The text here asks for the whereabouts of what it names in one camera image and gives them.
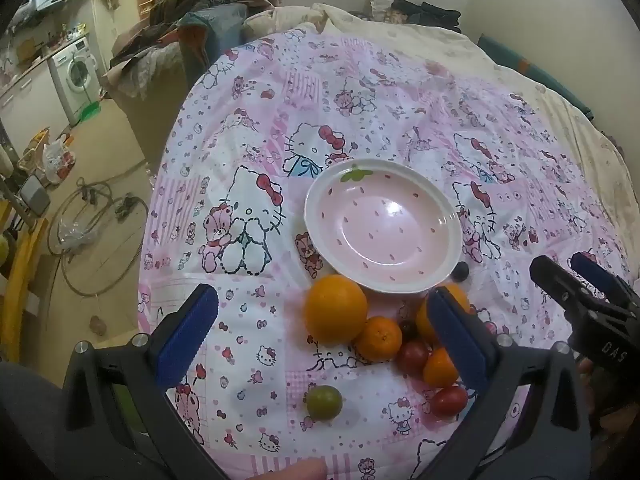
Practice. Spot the small mandarin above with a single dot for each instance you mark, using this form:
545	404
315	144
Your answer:
439	369

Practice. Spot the pink cartoon printed blanket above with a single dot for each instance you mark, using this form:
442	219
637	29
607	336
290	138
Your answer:
260	125

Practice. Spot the pink strawberry-print plate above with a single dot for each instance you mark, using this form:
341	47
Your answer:
385	230

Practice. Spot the dark clothes on bed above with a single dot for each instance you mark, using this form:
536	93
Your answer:
425	10

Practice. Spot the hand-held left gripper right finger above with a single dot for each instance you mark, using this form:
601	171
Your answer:
457	345

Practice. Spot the person's left hand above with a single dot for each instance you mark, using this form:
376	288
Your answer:
305	471

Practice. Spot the white plastic bag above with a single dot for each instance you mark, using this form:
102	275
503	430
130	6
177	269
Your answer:
57	157

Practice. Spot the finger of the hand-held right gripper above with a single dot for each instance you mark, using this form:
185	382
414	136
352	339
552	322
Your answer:
597	270
555	280

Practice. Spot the pile of clothes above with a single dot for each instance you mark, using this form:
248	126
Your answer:
200	0

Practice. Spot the white kitchen counter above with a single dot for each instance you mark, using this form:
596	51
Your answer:
25	97

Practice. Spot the yellow chair frame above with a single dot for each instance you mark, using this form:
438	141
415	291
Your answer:
22	270

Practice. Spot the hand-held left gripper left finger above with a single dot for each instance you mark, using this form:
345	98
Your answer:
190	340

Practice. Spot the green round fruit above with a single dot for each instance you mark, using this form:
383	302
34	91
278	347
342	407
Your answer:
324	401

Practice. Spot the small grey box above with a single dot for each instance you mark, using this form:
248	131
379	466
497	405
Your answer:
35	194

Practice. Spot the large orange with dark mark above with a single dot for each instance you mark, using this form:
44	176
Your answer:
457	295

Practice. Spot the beige sofa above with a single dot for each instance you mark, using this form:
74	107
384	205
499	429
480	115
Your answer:
150	115

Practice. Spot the person's right hand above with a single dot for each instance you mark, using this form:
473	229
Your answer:
612	421

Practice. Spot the white washing machine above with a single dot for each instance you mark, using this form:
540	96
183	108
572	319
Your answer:
75	72

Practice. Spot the teal mat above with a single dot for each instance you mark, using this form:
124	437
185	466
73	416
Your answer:
530	67

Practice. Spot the dark grape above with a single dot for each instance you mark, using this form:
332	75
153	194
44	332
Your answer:
407	328
460	271

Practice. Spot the green dustpan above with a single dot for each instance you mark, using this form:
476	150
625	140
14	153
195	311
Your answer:
90	110

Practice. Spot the red cherry tomato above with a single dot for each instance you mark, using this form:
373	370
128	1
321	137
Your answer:
448	401
413	358

